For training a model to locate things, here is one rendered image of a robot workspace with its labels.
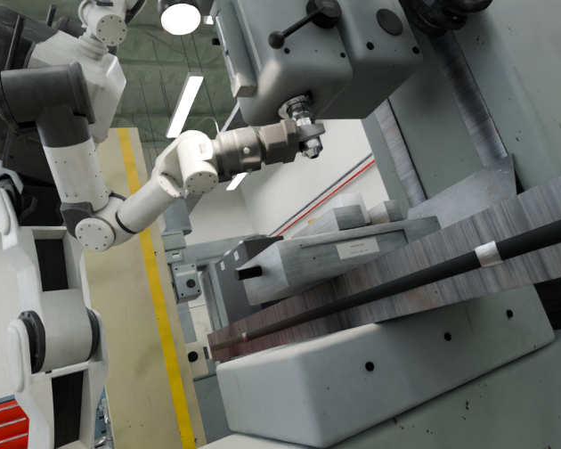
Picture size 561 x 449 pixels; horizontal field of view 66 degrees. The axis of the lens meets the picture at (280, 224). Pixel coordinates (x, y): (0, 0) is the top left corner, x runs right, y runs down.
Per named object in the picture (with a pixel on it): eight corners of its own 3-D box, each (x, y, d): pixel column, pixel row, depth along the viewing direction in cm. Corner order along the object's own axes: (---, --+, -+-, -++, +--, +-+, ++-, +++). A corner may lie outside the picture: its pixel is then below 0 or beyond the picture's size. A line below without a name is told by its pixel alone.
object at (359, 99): (363, 56, 85) (324, -46, 91) (306, 123, 105) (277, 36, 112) (431, 61, 94) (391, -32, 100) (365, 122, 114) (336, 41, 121)
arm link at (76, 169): (62, 253, 90) (27, 151, 79) (90, 222, 101) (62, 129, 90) (116, 253, 89) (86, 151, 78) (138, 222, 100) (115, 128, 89)
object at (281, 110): (289, 95, 84) (288, 92, 84) (272, 119, 91) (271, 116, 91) (325, 96, 88) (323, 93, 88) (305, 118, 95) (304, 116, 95)
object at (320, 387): (323, 453, 49) (294, 348, 52) (227, 432, 78) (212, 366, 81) (563, 339, 73) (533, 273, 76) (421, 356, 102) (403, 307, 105)
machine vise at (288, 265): (288, 287, 61) (267, 215, 64) (248, 306, 73) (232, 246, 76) (451, 249, 78) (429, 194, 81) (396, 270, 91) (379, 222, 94)
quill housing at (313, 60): (280, 71, 77) (236, -66, 84) (240, 132, 94) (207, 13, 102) (362, 76, 86) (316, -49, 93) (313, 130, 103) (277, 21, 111)
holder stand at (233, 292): (263, 313, 103) (241, 235, 108) (229, 327, 121) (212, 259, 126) (303, 303, 110) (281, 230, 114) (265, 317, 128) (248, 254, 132)
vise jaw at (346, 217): (339, 230, 69) (331, 207, 69) (296, 257, 81) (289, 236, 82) (368, 225, 72) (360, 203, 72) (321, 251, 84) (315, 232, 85)
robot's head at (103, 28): (88, 50, 91) (101, 8, 87) (71, 32, 96) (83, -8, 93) (117, 60, 96) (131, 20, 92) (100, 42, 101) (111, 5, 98)
